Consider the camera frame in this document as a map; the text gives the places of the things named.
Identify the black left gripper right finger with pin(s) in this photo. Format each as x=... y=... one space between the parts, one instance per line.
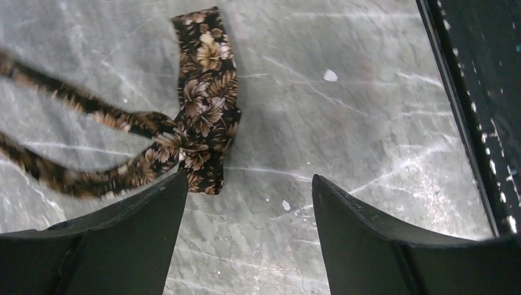
x=368 y=251

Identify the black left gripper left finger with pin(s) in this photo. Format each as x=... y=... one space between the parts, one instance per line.
x=123 y=248

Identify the brown floral tie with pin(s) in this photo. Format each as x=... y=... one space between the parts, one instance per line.
x=194 y=142

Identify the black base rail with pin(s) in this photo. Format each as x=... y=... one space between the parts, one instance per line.
x=476 y=45

